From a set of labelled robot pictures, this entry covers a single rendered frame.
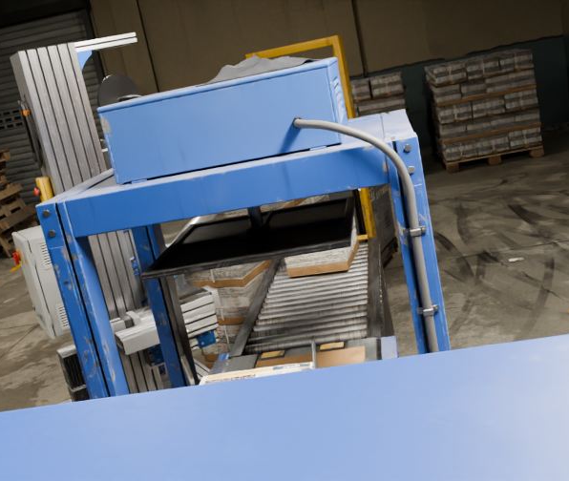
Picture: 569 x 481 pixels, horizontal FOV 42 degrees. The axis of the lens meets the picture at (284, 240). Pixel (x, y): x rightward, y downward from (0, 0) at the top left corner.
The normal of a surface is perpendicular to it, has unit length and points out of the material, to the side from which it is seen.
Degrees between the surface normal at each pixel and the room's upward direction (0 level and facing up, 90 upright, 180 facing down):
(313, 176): 90
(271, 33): 90
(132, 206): 90
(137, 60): 90
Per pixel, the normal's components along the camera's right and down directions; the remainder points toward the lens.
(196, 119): -0.11, 0.26
